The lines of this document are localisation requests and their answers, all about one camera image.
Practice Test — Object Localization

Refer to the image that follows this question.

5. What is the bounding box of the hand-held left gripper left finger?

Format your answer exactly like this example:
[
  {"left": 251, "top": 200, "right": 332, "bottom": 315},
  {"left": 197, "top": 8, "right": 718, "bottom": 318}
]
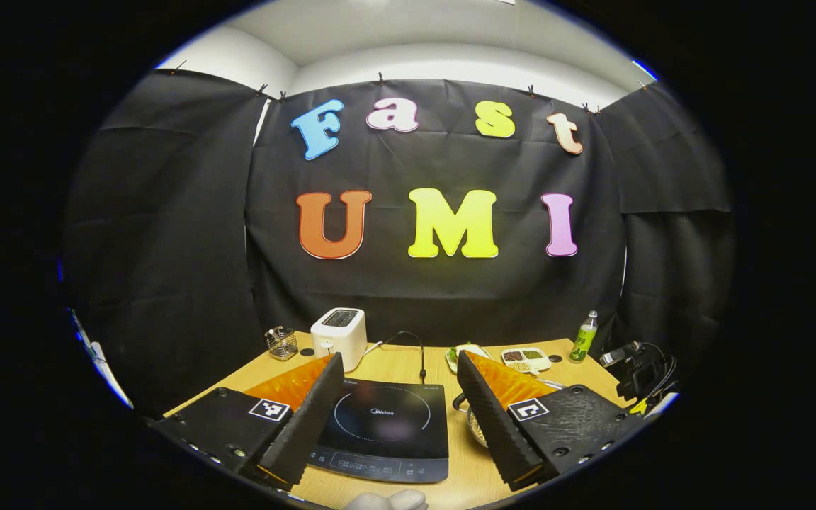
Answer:
[{"left": 149, "top": 352, "right": 346, "bottom": 492}]

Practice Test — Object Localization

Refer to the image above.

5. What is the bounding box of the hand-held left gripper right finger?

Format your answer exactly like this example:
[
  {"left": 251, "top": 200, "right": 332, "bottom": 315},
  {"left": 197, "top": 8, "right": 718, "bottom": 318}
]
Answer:
[{"left": 455, "top": 350, "right": 644, "bottom": 492}]

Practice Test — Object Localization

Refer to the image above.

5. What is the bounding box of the stainless steel pot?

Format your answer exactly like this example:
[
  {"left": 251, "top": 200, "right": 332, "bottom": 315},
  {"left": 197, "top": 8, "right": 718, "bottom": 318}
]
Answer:
[{"left": 452, "top": 379, "right": 565, "bottom": 448}]

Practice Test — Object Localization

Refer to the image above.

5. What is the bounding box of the black induction cooktop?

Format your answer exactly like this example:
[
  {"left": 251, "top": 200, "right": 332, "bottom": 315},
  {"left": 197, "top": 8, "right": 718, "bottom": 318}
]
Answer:
[{"left": 307, "top": 378, "right": 450, "bottom": 485}]

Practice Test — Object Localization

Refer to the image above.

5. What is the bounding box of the green tea bottle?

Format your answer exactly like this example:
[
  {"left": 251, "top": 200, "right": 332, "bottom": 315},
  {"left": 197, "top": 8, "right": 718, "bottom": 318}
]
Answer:
[{"left": 569, "top": 310, "right": 599, "bottom": 364}]

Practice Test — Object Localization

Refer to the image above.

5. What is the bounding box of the white divided dish with beans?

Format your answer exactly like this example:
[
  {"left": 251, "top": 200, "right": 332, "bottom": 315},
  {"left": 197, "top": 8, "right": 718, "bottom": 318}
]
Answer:
[{"left": 500, "top": 347, "right": 553, "bottom": 374}]

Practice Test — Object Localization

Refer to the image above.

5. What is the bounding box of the white rectangular plate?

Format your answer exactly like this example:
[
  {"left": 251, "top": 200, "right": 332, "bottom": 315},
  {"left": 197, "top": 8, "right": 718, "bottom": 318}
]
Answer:
[{"left": 445, "top": 343, "right": 495, "bottom": 375}]

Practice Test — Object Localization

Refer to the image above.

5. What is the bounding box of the white toaster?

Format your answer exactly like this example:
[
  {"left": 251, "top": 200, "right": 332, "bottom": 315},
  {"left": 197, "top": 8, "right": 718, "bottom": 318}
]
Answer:
[{"left": 310, "top": 308, "right": 368, "bottom": 373}]

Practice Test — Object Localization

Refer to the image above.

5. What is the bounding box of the black power cable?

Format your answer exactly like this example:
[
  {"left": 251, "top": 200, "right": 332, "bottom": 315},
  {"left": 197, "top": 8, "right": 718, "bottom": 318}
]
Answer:
[{"left": 364, "top": 330, "right": 428, "bottom": 383}]

